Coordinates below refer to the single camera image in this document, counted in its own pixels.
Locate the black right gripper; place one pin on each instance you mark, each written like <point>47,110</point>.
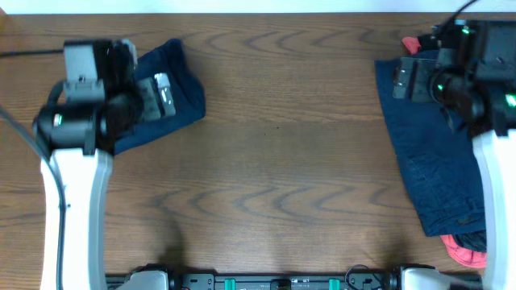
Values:
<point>424,70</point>

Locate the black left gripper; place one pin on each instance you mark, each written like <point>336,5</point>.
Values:
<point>147,99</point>

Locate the dark blue shorts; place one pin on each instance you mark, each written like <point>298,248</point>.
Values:
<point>187,92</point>

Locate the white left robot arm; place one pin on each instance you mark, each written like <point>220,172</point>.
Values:
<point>79,127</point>

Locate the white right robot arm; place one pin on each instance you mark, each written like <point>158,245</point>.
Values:
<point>493,147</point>

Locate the pink red garment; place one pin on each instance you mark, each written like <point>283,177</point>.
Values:
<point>461,254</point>

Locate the black garment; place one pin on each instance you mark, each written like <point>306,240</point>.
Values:
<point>428,42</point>

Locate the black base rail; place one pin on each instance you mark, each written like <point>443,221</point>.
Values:
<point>358,277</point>

